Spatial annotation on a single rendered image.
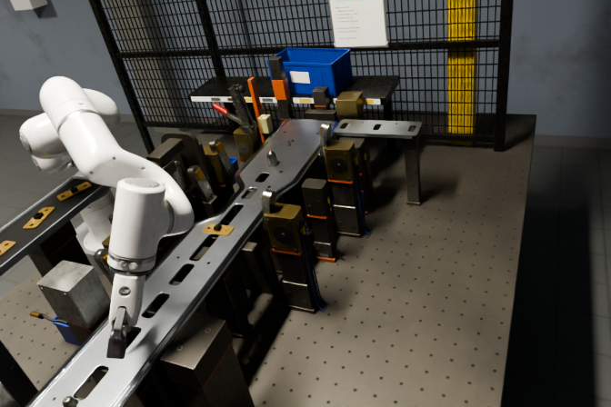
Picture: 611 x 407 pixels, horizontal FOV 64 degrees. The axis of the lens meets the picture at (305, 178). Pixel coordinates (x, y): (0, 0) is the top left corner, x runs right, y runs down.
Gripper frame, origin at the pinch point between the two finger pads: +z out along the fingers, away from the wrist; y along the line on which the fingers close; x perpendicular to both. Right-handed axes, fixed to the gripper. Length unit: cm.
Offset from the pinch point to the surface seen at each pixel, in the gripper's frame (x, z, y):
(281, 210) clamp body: -32.1, -21.5, 30.2
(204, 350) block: -15.8, -1.5, -4.0
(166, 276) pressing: -6.4, -2.5, 24.4
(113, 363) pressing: 1.0, 7.6, 3.1
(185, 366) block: -12.6, 0.7, -6.3
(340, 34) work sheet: -57, -75, 108
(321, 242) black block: -51, -7, 52
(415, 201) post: -87, -21, 68
